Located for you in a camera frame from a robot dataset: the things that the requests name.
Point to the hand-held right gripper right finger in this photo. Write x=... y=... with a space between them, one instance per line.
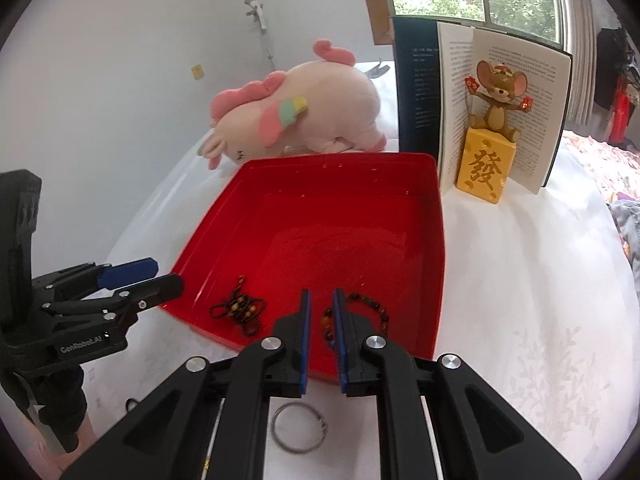
x=341 y=345

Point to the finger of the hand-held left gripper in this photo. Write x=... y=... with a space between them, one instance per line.
x=127 y=271
x=160 y=289

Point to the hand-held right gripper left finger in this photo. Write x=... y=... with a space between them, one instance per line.
x=304 y=345

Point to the red plastic box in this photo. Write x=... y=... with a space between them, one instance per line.
x=325 y=220

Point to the person's left forearm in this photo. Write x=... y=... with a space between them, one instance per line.
x=85 y=435

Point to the white embroidered tablecloth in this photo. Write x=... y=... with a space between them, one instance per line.
x=500 y=285

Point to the mouse on cheese figurine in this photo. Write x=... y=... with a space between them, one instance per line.
x=487 y=165

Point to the pink unicorn plush toy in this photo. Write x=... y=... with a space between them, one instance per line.
x=320 y=105

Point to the open standing book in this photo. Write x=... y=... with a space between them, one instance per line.
x=415 y=85

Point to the black hair clip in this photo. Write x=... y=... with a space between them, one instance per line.
x=379 y=70

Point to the grey cloth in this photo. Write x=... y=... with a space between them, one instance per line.
x=627 y=240

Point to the floral blanket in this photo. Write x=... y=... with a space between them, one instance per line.
x=600 y=160

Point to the hanging clothes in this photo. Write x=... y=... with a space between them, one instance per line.
x=622 y=110

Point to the white curtain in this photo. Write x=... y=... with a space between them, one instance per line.
x=580 y=60

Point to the yellow wall sticker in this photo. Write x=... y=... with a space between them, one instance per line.
x=198 y=72

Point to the metal wall faucet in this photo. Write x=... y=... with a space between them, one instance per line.
x=261 y=20

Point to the wooden window frame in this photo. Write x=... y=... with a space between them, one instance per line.
x=372 y=0

